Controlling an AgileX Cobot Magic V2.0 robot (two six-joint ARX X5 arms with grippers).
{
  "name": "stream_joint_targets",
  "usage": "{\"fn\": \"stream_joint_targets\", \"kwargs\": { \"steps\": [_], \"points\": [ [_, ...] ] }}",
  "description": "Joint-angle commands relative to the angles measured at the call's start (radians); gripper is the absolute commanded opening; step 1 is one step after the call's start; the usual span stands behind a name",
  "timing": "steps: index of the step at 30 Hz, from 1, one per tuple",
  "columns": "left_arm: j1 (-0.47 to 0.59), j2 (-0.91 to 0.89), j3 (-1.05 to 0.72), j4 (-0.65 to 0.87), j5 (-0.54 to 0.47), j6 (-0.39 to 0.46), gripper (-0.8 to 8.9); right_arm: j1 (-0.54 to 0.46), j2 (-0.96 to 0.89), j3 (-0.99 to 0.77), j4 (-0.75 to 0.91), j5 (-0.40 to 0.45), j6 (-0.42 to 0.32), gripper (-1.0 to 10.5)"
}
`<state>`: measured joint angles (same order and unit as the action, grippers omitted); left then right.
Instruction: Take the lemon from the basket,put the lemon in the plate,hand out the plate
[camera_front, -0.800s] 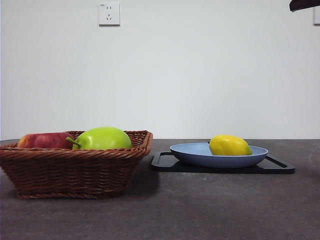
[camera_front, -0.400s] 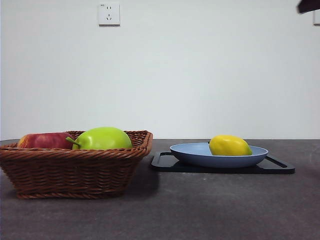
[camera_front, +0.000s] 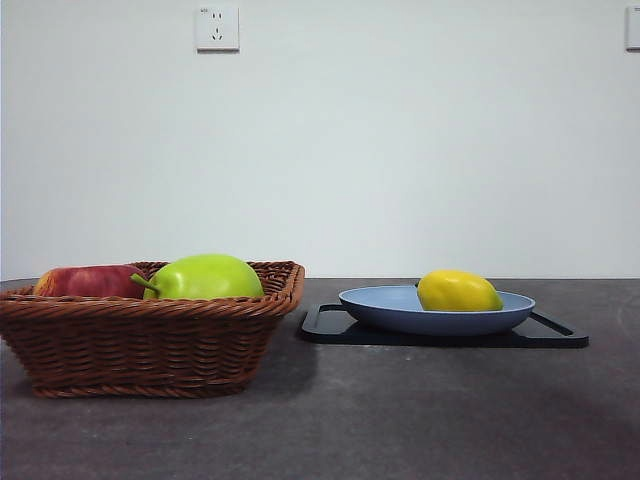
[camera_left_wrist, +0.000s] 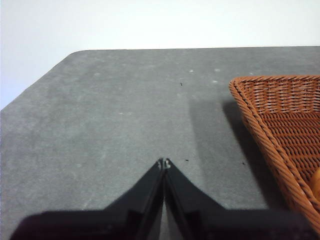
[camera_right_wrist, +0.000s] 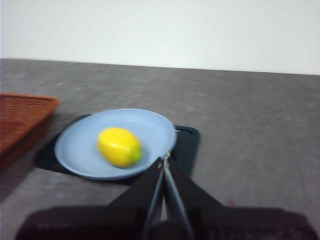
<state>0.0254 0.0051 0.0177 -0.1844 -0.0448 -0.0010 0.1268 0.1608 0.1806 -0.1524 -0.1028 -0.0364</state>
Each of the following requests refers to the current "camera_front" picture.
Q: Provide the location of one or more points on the blue round plate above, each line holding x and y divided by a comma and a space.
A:
390, 312

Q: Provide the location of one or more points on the yellow lemon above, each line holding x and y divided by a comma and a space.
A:
457, 291

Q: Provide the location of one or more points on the brown wicker basket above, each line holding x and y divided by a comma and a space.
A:
150, 345

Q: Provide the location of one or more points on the green apple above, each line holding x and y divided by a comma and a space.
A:
210, 277

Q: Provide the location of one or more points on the black flat tray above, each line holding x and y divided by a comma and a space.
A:
400, 341

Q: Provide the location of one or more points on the red apple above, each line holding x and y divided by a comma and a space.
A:
85, 281

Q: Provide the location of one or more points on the white wall socket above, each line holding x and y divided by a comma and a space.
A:
217, 28

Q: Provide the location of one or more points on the white wall switch plate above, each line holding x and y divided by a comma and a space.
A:
633, 27

